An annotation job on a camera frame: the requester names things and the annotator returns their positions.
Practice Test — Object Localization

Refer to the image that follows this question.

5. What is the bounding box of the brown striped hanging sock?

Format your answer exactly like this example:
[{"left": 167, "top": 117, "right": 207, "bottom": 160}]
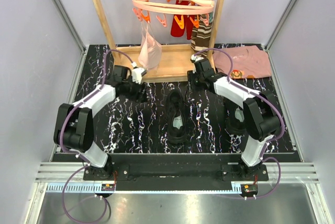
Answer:
[{"left": 191, "top": 13, "right": 213, "bottom": 52}]

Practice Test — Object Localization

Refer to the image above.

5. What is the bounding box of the left orange connector box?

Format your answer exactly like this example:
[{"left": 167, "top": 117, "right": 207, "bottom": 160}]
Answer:
[{"left": 101, "top": 183, "right": 116, "bottom": 192}]

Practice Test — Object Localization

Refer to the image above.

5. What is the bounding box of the pink folded t-shirt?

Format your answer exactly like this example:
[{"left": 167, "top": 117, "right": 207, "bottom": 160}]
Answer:
[{"left": 223, "top": 46, "right": 272, "bottom": 79}]

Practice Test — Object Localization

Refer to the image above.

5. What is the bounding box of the black shoe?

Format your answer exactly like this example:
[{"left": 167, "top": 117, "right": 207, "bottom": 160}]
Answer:
[
  {"left": 224, "top": 98, "right": 246, "bottom": 136},
  {"left": 165, "top": 89, "right": 186, "bottom": 144}
]

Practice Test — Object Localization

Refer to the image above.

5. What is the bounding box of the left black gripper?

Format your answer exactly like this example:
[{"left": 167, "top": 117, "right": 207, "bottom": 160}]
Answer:
[{"left": 122, "top": 76, "right": 148, "bottom": 104}]

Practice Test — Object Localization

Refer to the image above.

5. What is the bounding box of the right orange connector box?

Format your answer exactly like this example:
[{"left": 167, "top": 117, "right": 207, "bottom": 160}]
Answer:
[{"left": 241, "top": 184, "right": 258, "bottom": 195}]

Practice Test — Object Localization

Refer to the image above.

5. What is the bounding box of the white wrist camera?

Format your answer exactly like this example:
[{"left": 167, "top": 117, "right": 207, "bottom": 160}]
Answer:
[
  {"left": 131, "top": 62, "right": 147, "bottom": 84},
  {"left": 190, "top": 54, "right": 203, "bottom": 63}
]

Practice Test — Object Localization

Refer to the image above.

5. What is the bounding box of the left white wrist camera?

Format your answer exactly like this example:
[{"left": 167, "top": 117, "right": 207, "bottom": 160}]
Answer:
[{"left": 131, "top": 62, "right": 147, "bottom": 84}]

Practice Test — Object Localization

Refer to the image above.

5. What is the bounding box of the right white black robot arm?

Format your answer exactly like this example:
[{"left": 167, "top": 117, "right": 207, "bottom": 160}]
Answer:
[{"left": 187, "top": 55, "right": 285, "bottom": 181}]

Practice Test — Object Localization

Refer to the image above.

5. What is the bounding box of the pink round clip hanger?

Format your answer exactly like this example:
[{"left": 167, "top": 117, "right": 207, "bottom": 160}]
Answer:
[{"left": 132, "top": 0, "right": 215, "bottom": 28}]

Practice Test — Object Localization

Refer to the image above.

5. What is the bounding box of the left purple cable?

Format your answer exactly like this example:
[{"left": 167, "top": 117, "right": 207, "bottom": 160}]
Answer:
[{"left": 59, "top": 49, "right": 136, "bottom": 222}]

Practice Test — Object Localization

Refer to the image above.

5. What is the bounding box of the pink hanging bra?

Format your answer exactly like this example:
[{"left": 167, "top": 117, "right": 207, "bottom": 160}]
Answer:
[{"left": 138, "top": 21, "right": 162, "bottom": 71}]

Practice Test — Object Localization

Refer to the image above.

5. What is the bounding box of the red hanging sock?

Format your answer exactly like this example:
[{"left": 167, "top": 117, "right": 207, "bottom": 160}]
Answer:
[{"left": 171, "top": 15, "right": 195, "bottom": 40}]

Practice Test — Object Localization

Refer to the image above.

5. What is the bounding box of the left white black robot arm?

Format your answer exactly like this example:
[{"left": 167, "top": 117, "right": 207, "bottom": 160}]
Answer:
[{"left": 53, "top": 65, "right": 147, "bottom": 180}]

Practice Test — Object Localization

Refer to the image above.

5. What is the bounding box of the black marble pattern mat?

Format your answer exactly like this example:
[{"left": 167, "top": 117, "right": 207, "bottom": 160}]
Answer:
[{"left": 72, "top": 44, "right": 302, "bottom": 162}]

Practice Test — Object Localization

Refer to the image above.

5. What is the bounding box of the orange connector box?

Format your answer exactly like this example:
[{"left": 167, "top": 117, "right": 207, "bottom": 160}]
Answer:
[
  {"left": 101, "top": 183, "right": 116, "bottom": 192},
  {"left": 241, "top": 184, "right": 258, "bottom": 195}
]

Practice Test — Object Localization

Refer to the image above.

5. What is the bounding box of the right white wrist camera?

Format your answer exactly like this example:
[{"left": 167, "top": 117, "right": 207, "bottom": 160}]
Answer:
[{"left": 190, "top": 54, "right": 203, "bottom": 63}]

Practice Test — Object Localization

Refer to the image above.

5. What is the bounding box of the wooden drying rack frame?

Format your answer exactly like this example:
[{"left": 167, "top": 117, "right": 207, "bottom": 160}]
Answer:
[{"left": 82, "top": 0, "right": 231, "bottom": 85}]

